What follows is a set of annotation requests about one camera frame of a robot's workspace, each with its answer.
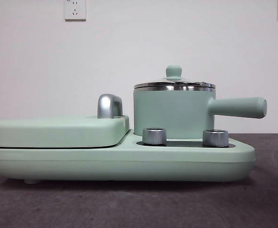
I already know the mint green breakfast maker base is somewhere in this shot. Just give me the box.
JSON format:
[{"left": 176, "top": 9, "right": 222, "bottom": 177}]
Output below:
[{"left": 0, "top": 128, "right": 256, "bottom": 185}]

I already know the mint green pot with handle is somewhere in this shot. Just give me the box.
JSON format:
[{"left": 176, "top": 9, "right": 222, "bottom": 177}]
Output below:
[{"left": 133, "top": 85, "right": 269, "bottom": 141}]

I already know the silver control knob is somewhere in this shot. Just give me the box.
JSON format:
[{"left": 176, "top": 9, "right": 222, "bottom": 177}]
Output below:
[
  {"left": 202, "top": 129, "right": 230, "bottom": 147},
  {"left": 142, "top": 127, "right": 167, "bottom": 146}
]

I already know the mint green hinged griddle lid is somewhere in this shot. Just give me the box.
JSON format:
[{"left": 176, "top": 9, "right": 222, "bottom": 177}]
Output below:
[{"left": 0, "top": 94, "right": 131, "bottom": 149}]

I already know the dark grey felt mat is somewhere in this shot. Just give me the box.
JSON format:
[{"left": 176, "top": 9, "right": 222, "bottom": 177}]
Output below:
[{"left": 0, "top": 133, "right": 278, "bottom": 228}]

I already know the white wall socket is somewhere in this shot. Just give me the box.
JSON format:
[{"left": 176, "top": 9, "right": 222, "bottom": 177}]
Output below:
[{"left": 64, "top": 0, "right": 87, "bottom": 22}]

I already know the glass lid with green knob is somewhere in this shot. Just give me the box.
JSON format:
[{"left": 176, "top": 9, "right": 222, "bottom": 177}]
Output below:
[{"left": 133, "top": 65, "right": 217, "bottom": 89}]

